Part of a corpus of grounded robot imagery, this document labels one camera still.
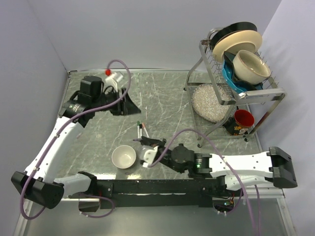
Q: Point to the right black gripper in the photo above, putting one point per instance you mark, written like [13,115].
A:
[152,141]

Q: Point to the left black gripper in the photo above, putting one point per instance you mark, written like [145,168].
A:
[126,106]

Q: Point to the white pen black tip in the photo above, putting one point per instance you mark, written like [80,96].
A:
[140,133]

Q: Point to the white pen green tip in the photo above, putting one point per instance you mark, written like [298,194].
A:
[138,131]

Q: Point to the white pen pink tip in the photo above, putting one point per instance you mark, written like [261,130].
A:
[146,133]

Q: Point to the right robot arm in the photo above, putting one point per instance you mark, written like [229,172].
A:
[274,165]

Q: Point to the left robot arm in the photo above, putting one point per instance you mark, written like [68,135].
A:
[39,182]

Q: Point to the black base bar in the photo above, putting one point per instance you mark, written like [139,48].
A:
[164,192]

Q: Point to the white ceramic bowl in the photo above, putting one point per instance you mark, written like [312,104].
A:
[123,157]

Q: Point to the clear textured glass plate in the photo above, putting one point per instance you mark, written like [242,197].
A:
[205,103]

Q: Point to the metal dish rack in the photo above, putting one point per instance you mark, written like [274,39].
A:
[225,95]

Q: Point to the red cup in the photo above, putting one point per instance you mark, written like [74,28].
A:
[244,118]

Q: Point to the blue dish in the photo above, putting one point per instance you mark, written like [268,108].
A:
[231,79]

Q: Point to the cream bowl on rack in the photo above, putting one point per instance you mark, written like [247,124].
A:
[250,68]

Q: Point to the cream plate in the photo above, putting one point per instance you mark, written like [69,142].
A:
[248,40]

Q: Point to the black plate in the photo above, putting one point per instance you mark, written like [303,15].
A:
[239,26]

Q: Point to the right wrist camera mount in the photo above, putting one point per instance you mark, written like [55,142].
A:
[147,155]

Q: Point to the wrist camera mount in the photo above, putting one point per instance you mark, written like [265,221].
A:
[147,155]
[115,79]

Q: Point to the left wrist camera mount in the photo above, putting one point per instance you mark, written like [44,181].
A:
[115,79]

